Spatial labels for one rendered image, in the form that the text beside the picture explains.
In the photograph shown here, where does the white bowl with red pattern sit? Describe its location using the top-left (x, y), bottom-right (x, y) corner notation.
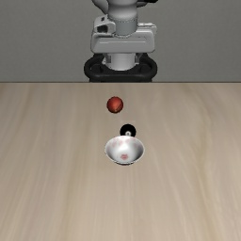
top-left (104, 136), bottom-right (146, 166)

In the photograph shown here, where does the red onion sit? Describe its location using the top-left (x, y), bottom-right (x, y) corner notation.
top-left (106, 96), bottom-right (124, 114)

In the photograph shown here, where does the small black round object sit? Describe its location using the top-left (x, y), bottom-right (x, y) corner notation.
top-left (119, 123), bottom-right (137, 138)

